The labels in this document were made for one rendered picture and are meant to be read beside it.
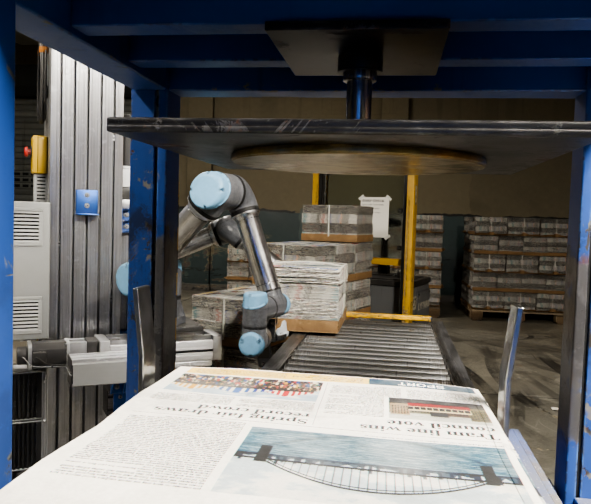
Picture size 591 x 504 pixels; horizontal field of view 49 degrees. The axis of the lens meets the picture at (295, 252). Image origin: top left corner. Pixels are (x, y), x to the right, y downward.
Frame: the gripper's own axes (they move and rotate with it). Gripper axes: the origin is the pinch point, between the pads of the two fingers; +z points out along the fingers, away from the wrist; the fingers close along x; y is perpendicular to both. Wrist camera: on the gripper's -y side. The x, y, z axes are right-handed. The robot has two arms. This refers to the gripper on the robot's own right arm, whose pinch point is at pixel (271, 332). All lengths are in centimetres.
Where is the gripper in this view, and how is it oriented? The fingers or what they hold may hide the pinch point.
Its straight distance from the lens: 229.1
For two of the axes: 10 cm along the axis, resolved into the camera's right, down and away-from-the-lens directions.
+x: -9.9, -0.4, 1.5
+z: 1.5, -0.5, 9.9
